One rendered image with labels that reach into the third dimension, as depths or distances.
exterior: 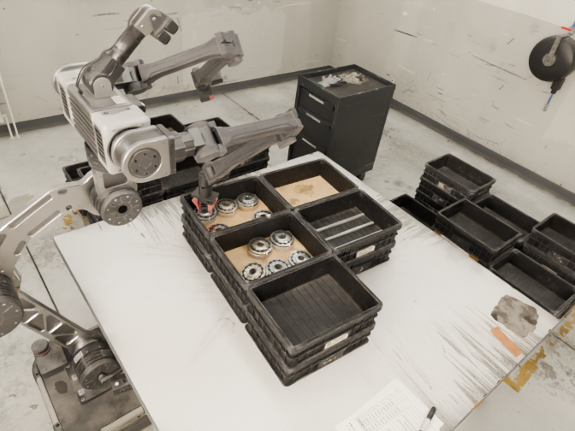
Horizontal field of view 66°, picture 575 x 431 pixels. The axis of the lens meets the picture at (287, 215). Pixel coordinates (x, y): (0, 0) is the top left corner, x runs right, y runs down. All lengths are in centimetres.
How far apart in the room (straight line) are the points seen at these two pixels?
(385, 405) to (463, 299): 68
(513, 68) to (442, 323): 317
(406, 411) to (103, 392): 126
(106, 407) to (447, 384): 138
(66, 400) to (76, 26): 311
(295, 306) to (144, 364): 57
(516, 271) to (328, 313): 156
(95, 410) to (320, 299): 106
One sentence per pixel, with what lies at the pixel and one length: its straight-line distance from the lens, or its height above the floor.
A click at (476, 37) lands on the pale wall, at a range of 488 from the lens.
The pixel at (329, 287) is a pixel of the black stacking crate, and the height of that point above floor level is 83.
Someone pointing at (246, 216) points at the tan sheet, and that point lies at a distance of 203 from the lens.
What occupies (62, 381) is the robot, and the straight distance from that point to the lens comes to 228.
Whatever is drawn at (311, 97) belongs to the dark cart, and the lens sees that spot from 336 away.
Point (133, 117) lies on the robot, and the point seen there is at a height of 153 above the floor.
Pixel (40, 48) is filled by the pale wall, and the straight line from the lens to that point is 437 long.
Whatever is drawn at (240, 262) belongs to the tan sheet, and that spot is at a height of 83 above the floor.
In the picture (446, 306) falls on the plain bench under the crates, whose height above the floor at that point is 70.
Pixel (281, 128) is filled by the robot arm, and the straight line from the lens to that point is 149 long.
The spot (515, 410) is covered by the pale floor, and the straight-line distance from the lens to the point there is 282.
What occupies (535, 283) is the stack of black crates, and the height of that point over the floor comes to 38.
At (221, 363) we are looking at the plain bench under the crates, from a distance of 167.
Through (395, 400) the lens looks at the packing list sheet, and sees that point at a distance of 170.
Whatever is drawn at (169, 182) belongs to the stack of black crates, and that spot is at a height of 38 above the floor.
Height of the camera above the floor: 211
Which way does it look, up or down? 38 degrees down
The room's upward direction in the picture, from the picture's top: 8 degrees clockwise
